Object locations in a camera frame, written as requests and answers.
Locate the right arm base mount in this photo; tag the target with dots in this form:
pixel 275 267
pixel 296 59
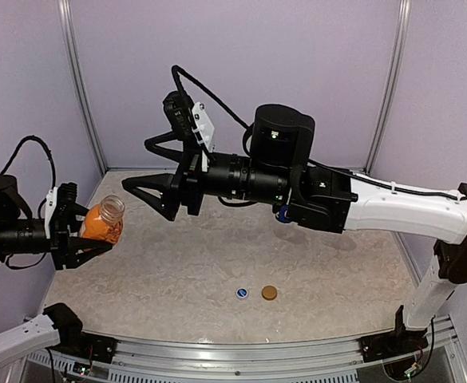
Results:
pixel 396 342

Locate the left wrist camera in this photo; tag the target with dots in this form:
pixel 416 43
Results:
pixel 59 201

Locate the Pepsi bottle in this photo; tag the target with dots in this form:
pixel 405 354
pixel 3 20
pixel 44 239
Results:
pixel 281 215

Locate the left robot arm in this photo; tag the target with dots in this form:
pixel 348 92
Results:
pixel 23 234

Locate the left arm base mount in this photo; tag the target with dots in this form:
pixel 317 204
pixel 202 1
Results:
pixel 74 341

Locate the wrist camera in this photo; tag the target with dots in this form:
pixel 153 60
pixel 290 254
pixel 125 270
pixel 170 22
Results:
pixel 182 122
pixel 59 201

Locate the left aluminium post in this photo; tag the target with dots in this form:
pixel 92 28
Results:
pixel 70 41

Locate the aluminium front rail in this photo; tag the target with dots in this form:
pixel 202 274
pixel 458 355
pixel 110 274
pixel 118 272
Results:
pixel 344 359

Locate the orange juice bottle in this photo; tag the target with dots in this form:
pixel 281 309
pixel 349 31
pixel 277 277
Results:
pixel 104 221

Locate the right aluminium post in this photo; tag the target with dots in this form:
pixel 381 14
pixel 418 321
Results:
pixel 391 85

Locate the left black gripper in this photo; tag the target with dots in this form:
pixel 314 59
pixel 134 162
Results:
pixel 63 246

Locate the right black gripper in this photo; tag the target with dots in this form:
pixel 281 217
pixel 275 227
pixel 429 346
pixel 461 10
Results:
pixel 187 174

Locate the aluminium post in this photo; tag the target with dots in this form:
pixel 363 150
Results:
pixel 391 85
pixel 70 41

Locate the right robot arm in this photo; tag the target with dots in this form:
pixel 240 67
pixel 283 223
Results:
pixel 278 171

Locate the gold bottle cap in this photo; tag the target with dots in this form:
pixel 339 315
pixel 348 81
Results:
pixel 269 293

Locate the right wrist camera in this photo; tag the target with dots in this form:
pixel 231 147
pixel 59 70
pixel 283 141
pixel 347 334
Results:
pixel 182 122

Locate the blue bottle cap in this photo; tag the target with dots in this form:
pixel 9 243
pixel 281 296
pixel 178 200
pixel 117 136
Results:
pixel 242 293

